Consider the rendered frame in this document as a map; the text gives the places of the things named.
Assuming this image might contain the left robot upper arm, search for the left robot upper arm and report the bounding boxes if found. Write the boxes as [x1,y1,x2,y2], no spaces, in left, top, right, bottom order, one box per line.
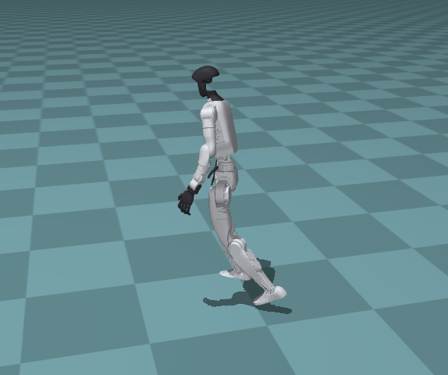
[200,105,218,158]

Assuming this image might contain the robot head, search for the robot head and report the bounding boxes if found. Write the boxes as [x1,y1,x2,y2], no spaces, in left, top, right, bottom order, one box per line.
[192,66,224,101]

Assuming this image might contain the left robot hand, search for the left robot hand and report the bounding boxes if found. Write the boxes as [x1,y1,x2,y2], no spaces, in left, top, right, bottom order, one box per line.
[178,184,201,215]

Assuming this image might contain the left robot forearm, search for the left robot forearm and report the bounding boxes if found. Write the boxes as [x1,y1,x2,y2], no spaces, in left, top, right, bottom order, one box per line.
[189,145,212,191]

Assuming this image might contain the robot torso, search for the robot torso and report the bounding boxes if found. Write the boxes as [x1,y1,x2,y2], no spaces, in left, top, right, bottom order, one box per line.
[202,98,238,191]

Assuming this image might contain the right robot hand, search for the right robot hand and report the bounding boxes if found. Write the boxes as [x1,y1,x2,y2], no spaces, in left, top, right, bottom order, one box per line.
[208,160,219,185]

